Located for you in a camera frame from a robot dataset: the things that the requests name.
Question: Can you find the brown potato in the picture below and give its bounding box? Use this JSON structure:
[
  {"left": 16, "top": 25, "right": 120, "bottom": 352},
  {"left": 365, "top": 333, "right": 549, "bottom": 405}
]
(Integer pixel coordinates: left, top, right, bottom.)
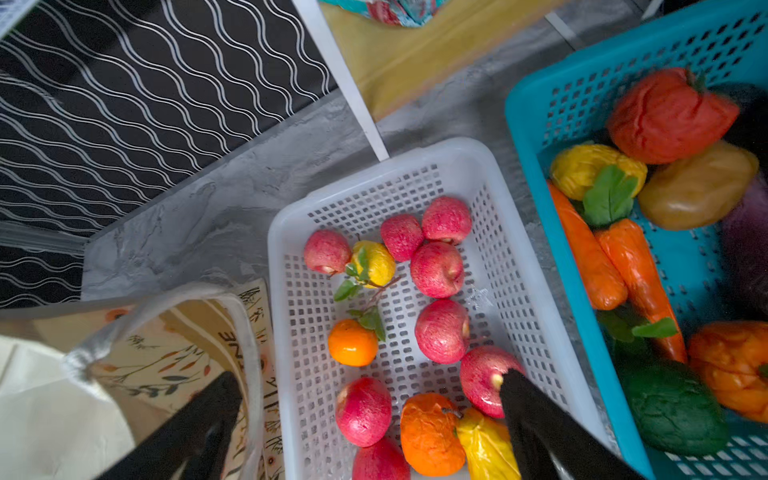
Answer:
[{"left": 637, "top": 141, "right": 759, "bottom": 231}]

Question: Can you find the yellow bell pepper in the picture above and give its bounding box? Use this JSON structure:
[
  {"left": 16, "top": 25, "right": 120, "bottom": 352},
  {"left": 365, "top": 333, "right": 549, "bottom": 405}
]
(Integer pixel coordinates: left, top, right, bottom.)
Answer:
[{"left": 550, "top": 143, "right": 648, "bottom": 228}]

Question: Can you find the green vegetable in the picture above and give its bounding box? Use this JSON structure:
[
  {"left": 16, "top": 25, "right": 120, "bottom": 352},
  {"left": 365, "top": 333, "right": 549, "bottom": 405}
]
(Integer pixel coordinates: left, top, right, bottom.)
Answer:
[{"left": 615, "top": 356, "right": 730, "bottom": 456}]

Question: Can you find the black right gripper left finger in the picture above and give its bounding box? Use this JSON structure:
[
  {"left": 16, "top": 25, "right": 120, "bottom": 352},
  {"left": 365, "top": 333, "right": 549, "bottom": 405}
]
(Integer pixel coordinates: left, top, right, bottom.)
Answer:
[{"left": 100, "top": 372, "right": 242, "bottom": 479}]

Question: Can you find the orange tangerine with leaves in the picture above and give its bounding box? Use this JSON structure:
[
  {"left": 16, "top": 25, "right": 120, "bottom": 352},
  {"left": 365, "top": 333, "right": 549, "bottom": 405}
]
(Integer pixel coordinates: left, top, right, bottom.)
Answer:
[{"left": 328, "top": 306, "right": 386, "bottom": 367}]

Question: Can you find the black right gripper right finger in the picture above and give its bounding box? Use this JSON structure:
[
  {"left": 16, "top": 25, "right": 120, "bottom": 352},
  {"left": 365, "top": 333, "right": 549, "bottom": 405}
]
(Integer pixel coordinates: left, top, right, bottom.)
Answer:
[{"left": 500, "top": 369, "right": 642, "bottom": 479}]

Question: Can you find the red apple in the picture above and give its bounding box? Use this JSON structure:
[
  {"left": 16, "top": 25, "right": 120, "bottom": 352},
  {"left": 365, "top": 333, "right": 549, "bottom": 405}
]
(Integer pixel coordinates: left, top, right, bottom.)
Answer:
[
  {"left": 335, "top": 377, "right": 392, "bottom": 447},
  {"left": 422, "top": 196, "right": 472, "bottom": 245},
  {"left": 460, "top": 345, "right": 525, "bottom": 419},
  {"left": 414, "top": 299, "right": 470, "bottom": 364},
  {"left": 380, "top": 214, "right": 425, "bottom": 262},
  {"left": 410, "top": 242, "right": 465, "bottom": 299},
  {"left": 303, "top": 230, "right": 352, "bottom": 275}
]

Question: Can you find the cream canvas grocery bag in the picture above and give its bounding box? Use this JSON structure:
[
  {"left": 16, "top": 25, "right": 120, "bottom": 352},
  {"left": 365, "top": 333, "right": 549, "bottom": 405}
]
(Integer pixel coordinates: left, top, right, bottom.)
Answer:
[{"left": 1, "top": 280, "right": 274, "bottom": 479}]

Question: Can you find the white plastic basket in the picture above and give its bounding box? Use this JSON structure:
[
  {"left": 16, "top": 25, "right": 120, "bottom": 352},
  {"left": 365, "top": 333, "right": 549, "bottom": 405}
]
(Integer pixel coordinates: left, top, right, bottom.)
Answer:
[{"left": 266, "top": 137, "right": 619, "bottom": 480}]

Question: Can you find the yellow pear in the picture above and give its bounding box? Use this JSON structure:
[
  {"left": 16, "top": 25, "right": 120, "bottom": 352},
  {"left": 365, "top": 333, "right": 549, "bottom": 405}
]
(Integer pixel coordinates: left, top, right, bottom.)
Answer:
[{"left": 457, "top": 408, "right": 521, "bottom": 480}]

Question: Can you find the teal plastic basket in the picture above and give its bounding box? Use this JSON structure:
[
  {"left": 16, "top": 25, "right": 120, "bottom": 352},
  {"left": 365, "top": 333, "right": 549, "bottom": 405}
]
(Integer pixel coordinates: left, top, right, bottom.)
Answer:
[{"left": 505, "top": 0, "right": 768, "bottom": 480}]

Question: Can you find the orange carrot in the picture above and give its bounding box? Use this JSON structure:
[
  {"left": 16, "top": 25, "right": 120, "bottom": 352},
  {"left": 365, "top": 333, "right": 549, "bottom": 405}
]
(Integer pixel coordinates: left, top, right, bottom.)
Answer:
[
  {"left": 595, "top": 219, "right": 688, "bottom": 364},
  {"left": 547, "top": 181, "right": 628, "bottom": 311}
]

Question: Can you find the orange pumpkin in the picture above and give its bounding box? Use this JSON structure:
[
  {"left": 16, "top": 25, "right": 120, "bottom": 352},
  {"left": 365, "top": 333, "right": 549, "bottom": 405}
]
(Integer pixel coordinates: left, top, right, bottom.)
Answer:
[{"left": 688, "top": 321, "right": 767, "bottom": 423}]

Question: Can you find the teal pink snack bag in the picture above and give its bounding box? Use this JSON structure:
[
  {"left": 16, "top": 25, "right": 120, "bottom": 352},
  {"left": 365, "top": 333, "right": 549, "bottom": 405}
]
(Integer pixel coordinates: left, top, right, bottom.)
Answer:
[{"left": 321, "top": 0, "right": 446, "bottom": 28}]

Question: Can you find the yellow lemon with leaves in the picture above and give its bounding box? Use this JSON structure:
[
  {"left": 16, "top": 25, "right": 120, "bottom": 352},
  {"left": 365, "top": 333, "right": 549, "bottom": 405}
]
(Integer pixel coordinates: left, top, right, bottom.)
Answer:
[{"left": 334, "top": 240, "right": 396, "bottom": 302}]

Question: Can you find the orange crinkled fruit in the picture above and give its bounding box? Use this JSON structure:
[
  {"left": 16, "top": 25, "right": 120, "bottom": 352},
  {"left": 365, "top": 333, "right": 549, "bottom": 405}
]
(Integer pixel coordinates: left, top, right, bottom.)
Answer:
[{"left": 400, "top": 393, "right": 466, "bottom": 477}]

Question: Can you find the purple eggplant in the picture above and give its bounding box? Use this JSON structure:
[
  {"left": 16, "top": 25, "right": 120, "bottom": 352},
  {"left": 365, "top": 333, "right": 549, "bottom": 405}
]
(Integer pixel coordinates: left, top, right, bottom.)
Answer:
[{"left": 714, "top": 82, "right": 767, "bottom": 319}]

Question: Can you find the red bell pepper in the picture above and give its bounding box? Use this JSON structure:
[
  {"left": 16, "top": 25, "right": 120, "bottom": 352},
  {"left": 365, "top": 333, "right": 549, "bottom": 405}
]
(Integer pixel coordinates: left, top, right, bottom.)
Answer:
[{"left": 607, "top": 68, "right": 740, "bottom": 165}]

